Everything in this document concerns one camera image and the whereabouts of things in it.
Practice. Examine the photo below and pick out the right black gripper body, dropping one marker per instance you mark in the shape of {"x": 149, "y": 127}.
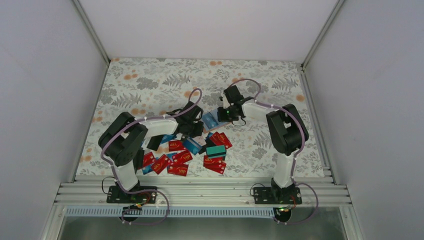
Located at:
{"x": 227, "y": 116}

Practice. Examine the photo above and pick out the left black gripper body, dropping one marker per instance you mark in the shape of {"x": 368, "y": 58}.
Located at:
{"x": 192, "y": 131}

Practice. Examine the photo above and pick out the blue diamond card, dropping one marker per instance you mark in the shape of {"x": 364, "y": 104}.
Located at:
{"x": 209, "y": 121}

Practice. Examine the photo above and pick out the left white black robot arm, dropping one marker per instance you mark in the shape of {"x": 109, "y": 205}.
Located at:
{"x": 121, "y": 143}

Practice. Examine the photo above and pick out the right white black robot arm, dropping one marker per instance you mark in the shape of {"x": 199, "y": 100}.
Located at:
{"x": 286, "y": 129}

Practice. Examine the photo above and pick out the red vip card right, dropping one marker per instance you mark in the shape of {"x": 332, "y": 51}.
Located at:
{"x": 220, "y": 139}

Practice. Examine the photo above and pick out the red vip card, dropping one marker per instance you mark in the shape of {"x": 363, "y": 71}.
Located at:
{"x": 220, "y": 139}
{"x": 178, "y": 169}
{"x": 182, "y": 157}

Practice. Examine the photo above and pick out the red vip card upper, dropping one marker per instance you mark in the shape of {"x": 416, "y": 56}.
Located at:
{"x": 182, "y": 157}

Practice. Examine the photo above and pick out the teal card with black stripe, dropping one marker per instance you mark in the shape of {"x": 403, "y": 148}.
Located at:
{"x": 216, "y": 151}

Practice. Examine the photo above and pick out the black card left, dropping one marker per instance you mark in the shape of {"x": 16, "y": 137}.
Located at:
{"x": 155, "y": 142}

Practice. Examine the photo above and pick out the red vip card bottom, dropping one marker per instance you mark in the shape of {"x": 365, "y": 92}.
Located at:
{"x": 178, "y": 169}

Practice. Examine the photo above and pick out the red card pair right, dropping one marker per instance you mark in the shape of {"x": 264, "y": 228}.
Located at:
{"x": 216, "y": 164}

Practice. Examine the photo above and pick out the red card lower left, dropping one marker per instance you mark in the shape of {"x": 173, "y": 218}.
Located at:
{"x": 160, "y": 164}

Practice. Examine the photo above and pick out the floral patterned table mat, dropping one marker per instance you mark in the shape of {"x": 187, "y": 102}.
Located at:
{"x": 148, "y": 87}

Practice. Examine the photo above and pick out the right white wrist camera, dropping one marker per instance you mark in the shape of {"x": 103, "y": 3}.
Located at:
{"x": 225, "y": 102}

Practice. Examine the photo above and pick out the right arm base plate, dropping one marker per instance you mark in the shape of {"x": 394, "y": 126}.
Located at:
{"x": 265, "y": 196}

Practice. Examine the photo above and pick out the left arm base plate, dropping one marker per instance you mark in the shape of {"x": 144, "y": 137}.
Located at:
{"x": 116, "y": 196}

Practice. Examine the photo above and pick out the aluminium rail frame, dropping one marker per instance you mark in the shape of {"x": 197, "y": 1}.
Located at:
{"x": 197, "y": 197}

